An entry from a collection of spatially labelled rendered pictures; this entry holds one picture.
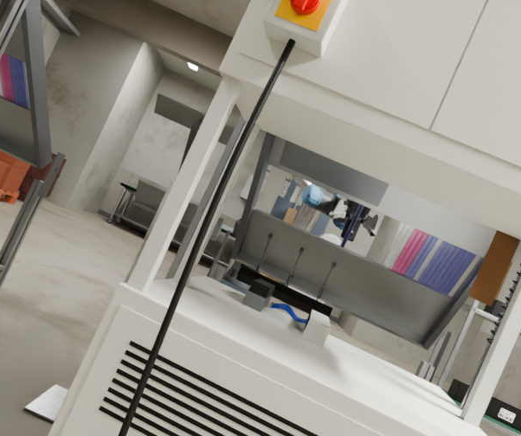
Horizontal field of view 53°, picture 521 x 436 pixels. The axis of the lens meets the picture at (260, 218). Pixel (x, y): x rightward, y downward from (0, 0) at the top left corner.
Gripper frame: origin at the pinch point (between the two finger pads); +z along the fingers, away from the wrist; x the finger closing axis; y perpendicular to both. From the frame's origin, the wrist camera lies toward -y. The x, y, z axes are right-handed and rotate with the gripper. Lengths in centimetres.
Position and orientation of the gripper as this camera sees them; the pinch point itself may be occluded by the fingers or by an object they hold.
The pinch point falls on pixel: (350, 227)
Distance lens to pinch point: 162.2
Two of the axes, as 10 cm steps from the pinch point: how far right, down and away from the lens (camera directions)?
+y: 3.2, -8.5, -4.3
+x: 9.0, 4.1, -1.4
